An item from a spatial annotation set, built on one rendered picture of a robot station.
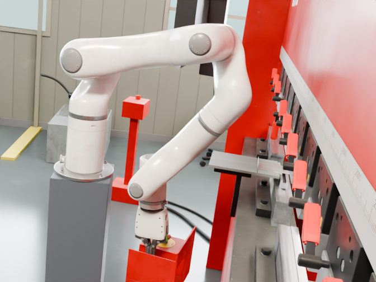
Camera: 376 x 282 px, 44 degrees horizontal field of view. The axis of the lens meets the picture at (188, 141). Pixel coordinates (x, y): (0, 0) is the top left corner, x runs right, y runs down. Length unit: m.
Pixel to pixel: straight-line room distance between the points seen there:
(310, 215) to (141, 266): 0.91
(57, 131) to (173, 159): 3.07
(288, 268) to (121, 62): 0.71
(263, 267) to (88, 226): 0.57
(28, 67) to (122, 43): 3.99
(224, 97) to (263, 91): 1.38
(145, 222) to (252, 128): 1.33
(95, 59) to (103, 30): 3.76
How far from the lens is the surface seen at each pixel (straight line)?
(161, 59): 1.31
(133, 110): 3.48
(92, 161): 1.49
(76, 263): 1.62
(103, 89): 1.48
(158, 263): 1.50
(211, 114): 1.27
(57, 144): 4.36
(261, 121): 2.66
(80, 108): 1.45
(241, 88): 1.25
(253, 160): 1.87
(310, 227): 0.69
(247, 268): 1.38
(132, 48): 1.34
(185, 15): 2.75
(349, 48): 0.81
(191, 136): 1.31
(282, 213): 1.63
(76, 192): 1.50
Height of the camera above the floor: 1.57
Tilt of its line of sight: 17 degrees down
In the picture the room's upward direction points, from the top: 8 degrees clockwise
